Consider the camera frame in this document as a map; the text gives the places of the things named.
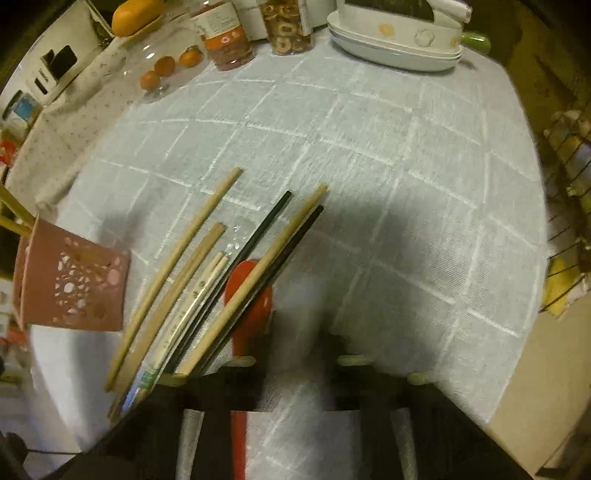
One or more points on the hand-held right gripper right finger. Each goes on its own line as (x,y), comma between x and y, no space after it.
(344,387)

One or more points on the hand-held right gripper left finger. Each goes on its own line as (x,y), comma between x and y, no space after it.
(249,387)

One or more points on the red plastic spoon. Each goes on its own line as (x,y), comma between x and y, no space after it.
(247,295)

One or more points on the plastic chopsticks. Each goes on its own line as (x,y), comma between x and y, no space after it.
(194,300)

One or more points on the black chopstick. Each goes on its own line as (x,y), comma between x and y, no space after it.
(263,230)
(298,240)

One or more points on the pink perforated utensil holder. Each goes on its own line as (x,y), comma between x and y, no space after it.
(92,286)

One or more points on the floral cabinet cloth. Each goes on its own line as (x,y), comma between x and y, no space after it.
(69,138)

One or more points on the small orange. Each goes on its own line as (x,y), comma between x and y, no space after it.
(165,65)
(150,79)
(190,56)

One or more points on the white deep plate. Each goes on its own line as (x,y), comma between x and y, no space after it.
(397,63)
(351,39)

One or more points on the jar of red berries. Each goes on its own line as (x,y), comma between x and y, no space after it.
(226,41)

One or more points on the glass teapot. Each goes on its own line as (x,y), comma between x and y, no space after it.
(152,46)

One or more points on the jar of dried fruit rings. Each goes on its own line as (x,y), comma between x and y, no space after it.
(286,32)

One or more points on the blue label glass jar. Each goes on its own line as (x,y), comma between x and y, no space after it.
(23,108)

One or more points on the wooden teapot lid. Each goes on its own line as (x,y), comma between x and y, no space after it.
(147,31)

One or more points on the white air fryer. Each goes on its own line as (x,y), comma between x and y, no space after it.
(60,60)

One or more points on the dark green pumpkin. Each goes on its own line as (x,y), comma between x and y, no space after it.
(392,9)

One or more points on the large orange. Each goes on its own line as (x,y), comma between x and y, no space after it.
(136,16)

